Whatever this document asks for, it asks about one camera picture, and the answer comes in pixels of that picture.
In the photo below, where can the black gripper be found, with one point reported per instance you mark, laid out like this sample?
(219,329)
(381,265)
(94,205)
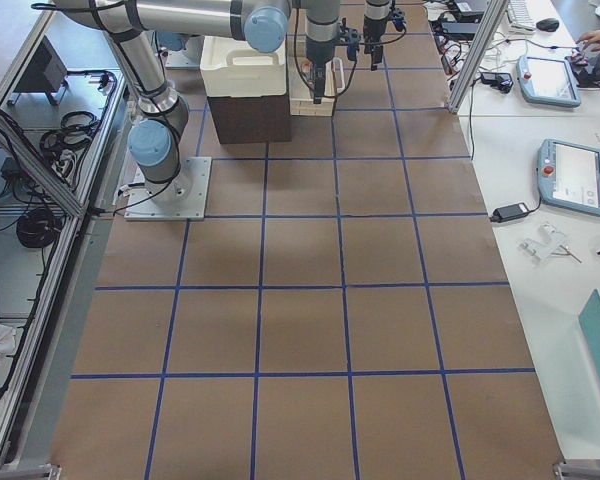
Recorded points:
(375,29)
(320,55)

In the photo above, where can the grey orange handled scissors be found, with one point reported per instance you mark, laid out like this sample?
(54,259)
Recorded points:
(306,69)

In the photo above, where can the white drawer handle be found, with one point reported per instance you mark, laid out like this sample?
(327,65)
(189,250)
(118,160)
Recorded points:
(339,74)

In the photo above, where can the wooden drawer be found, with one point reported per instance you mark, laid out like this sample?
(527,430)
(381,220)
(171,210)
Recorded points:
(301,97)

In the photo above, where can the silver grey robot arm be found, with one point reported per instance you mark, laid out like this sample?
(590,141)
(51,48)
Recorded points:
(140,33)
(377,15)

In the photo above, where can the white foam tray box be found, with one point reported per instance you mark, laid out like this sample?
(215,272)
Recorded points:
(231,68)

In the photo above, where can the black computer mouse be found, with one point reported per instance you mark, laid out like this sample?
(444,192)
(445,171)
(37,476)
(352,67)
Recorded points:
(548,24)

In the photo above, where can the blue teach pendant far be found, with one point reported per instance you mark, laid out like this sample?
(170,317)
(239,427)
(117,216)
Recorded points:
(547,82)

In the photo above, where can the blue teach pendant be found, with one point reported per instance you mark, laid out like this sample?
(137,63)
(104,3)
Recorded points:
(568,176)
(547,82)

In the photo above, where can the black power adapter brick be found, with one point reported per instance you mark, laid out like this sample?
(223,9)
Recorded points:
(509,213)

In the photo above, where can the blue teach pendant near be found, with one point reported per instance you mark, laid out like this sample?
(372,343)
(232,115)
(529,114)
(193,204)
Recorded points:
(568,176)

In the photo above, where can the aluminium frame post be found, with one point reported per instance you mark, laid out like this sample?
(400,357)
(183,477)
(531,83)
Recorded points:
(482,39)

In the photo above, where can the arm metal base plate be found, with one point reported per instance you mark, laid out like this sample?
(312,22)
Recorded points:
(185,198)

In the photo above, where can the black monitor under frame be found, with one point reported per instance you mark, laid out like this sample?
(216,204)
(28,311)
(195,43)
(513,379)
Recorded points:
(46,73)

